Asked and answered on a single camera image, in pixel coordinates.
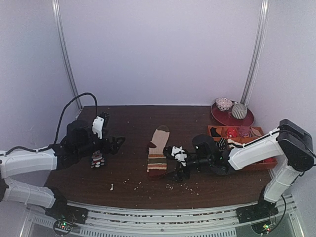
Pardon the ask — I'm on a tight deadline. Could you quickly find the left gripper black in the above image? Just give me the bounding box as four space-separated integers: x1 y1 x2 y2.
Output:
75 130 125 158

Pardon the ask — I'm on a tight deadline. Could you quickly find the cream striped knitted sock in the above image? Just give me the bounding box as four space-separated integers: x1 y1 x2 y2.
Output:
146 125 170 180

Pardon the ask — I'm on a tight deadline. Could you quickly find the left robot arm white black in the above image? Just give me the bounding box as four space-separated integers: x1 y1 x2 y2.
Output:
0 113 125 219

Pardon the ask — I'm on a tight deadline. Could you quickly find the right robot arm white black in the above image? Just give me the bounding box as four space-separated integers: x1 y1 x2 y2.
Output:
163 119 316 218

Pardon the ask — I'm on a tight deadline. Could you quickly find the dark teal patterned sock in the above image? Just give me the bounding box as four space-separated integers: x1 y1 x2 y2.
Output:
90 151 106 169

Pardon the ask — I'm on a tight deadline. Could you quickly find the black sock in tray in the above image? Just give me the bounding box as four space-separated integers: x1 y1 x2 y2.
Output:
209 126 222 137

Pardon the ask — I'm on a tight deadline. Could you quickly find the wooden compartment tray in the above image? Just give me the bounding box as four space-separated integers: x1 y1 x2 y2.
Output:
208 125 281 171

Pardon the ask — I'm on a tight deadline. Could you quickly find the red sock in tray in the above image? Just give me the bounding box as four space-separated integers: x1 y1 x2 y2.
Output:
226 127 238 138

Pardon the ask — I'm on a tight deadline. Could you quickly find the red round plate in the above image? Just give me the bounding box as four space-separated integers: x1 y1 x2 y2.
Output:
210 101 255 127

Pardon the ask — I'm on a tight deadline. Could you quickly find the white dotted bowl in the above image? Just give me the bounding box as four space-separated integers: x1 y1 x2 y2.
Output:
216 97 233 112

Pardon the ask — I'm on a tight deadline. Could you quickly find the grey striped cup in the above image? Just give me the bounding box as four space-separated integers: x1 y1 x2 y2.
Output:
232 102 248 120

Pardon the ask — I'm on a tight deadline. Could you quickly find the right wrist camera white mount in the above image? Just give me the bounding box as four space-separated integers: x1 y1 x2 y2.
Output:
171 146 188 167

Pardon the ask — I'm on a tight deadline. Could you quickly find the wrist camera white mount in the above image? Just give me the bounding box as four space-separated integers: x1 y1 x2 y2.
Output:
171 146 188 167
92 116 105 140

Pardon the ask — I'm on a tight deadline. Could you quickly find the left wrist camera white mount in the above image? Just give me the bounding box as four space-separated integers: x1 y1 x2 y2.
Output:
92 116 105 140

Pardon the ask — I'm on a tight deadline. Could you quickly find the aluminium front rail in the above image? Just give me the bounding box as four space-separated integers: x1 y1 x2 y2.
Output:
21 194 304 237

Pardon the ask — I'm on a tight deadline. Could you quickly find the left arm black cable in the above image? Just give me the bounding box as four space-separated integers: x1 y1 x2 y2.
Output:
0 92 98 155

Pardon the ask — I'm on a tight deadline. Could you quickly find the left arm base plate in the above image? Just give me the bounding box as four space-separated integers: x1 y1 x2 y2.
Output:
45 205 88 224

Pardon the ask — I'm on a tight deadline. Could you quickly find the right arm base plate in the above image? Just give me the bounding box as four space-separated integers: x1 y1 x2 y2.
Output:
236 203 279 224

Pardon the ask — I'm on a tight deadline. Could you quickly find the left aluminium frame post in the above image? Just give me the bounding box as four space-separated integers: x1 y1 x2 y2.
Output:
52 0 79 97

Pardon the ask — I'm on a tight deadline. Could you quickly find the aluminium frame post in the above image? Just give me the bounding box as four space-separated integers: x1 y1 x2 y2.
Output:
240 0 270 106
52 0 79 97

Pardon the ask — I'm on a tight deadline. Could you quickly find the right aluminium frame post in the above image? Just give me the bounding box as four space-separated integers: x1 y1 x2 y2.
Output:
240 0 270 106

